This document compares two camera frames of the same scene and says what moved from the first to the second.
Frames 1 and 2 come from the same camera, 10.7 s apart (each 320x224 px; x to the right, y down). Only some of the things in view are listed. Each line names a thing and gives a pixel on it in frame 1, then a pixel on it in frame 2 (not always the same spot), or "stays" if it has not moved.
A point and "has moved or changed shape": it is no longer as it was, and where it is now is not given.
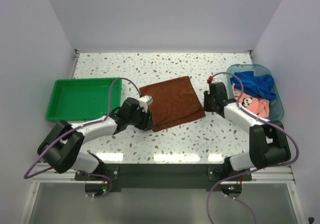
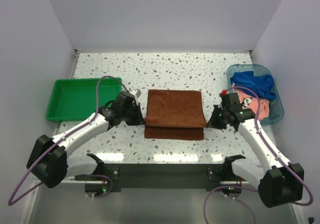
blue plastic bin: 276,108 stays
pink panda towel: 260,106 stays
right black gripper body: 208,102 to 226,112
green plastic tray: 83,99 stays
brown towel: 174,102 has moved or changed shape
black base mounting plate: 164,177 stays
